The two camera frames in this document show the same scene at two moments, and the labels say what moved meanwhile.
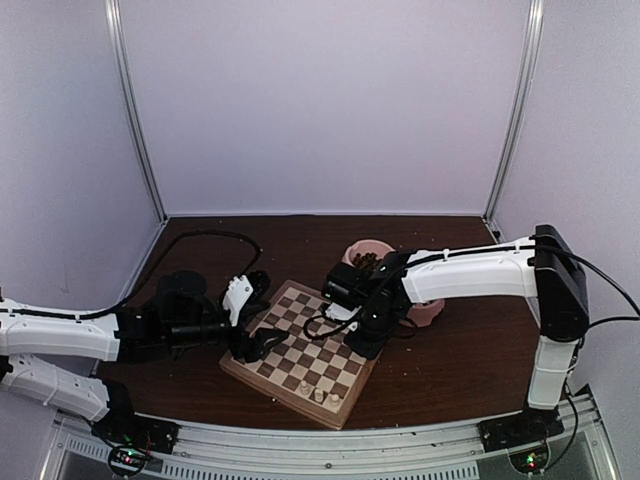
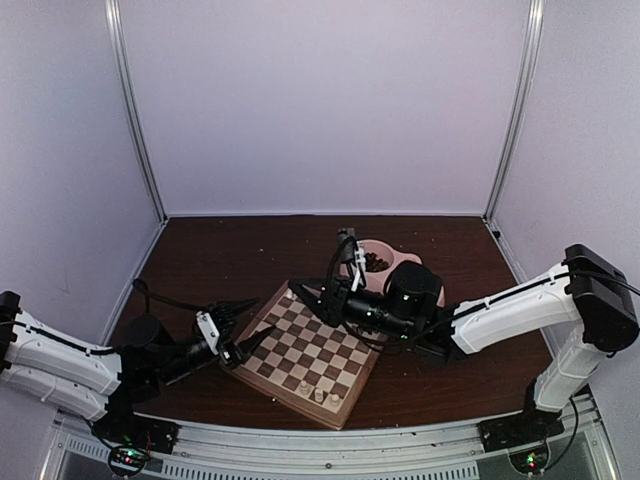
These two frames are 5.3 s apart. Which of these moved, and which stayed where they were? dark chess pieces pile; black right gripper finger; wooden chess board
Moved: black right gripper finger
Stayed: wooden chess board; dark chess pieces pile
